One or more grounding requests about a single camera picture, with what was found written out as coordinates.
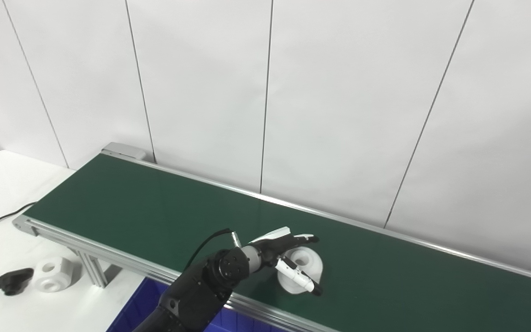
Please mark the grey conveyor end housing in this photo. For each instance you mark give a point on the grey conveyor end housing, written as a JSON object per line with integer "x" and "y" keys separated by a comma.
{"x": 122, "y": 150}

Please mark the aluminium conveyor leg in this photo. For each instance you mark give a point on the aluminium conveyor leg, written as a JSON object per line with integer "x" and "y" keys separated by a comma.
{"x": 95, "y": 272}

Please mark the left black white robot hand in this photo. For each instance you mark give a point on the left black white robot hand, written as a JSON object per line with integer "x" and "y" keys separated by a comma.
{"x": 274, "y": 244}

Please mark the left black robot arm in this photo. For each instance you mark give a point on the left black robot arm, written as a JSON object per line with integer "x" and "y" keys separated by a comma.
{"x": 201, "y": 290}

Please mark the black plastic part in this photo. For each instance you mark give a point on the black plastic part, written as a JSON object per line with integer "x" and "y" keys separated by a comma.
{"x": 12, "y": 281}

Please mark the blue plastic bin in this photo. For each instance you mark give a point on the blue plastic bin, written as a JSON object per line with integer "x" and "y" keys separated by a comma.
{"x": 132, "y": 309}

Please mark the white two-hole plastic part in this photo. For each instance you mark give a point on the white two-hole plastic part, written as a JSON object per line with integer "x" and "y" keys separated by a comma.
{"x": 62, "y": 276}
{"x": 312, "y": 266}

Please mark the green conveyor belt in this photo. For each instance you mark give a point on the green conveyor belt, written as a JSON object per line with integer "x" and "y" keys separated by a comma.
{"x": 155, "y": 207}

